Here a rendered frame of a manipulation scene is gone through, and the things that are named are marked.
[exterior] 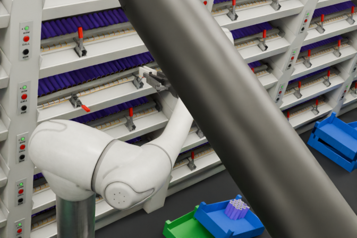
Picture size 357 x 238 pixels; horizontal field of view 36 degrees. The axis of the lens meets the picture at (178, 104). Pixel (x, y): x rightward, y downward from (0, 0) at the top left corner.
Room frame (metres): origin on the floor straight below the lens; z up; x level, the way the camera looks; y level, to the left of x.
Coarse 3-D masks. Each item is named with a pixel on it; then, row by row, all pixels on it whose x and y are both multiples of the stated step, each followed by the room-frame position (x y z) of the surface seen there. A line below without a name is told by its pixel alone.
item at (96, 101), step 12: (108, 84) 1.65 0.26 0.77; (120, 84) 1.67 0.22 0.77; (132, 84) 1.69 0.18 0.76; (144, 84) 1.72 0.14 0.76; (84, 96) 1.55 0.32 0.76; (96, 96) 1.57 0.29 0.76; (108, 96) 1.59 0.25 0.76; (120, 96) 1.61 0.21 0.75; (132, 96) 1.66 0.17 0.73; (48, 108) 1.44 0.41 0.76; (60, 108) 1.46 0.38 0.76; (72, 108) 1.48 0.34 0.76; (96, 108) 1.55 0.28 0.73; (36, 120) 1.37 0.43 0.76; (48, 120) 1.40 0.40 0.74
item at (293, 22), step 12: (312, 0) 2.37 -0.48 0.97; (300, 12) 2.34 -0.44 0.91; (312, 12) 2.40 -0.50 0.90; (288, 24) 2.37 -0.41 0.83; (300, 24) 2.35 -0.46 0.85; (300, 36) 2.38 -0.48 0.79; (288, 48) 2.34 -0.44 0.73; (300, 48) 2.40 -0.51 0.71; (276, 60) 2.37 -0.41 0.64; (288, 60) 2.36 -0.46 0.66; (288, 72) 2.38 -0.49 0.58; (276, 84) 2.34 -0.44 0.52
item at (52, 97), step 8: (144, 64) 1.79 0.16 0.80; (152, 64) 1.81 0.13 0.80; (120, 72) 1.70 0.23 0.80; (128, 72) 1.71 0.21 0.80; (136, 72) 1.74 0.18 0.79; (96, 80) 1.61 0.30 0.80; (104, 80) 1.63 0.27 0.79; (112, 80) 1.66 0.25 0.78; (128, 80) 1.69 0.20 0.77; (72, 88) 1.54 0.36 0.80; (80, 88) 1.55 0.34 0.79; (88, 88) 1.58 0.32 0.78; (48, 96) 1.46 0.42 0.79; (56, 96) 1.48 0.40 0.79; (64, 96) 1.50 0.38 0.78; (40, 104) 1.43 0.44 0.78
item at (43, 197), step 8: (144, 136) 1.89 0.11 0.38; (152, 136) 1.86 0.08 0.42; (136, 144) 1.80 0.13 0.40; (40, 176) 1.49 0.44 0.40; (40, 184) 1.47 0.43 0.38; (48, 184) 1.49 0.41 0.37; (32, 192) 1.43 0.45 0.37; (40, 192) 1.45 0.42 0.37; (48, 192) 1.46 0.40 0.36; (32, 200) 1.37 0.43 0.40; (40, 200) 1.41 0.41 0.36; (48, 200) 1.43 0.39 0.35; (32, 208) 1.37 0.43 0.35; (40, 208) 1.40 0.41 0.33
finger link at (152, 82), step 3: (147, 75) 1.62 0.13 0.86; (147, 78) 1.61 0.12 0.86; (150, 78) 1.60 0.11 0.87; (153, 78) 1.60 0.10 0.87; (147, 81) 1.60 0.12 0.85; (150, 81) 1.59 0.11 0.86; (153, 81) 1.57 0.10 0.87; (156, 81) 1.57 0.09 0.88; (150, 84) 1.59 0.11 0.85; (153, 84) 1.57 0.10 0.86; (156, 84) 1.55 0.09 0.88; (159, 84) 1.55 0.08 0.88; (153, 87) 1.57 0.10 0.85; (156, 90) 1.55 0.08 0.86; (159, 90) 1.54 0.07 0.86
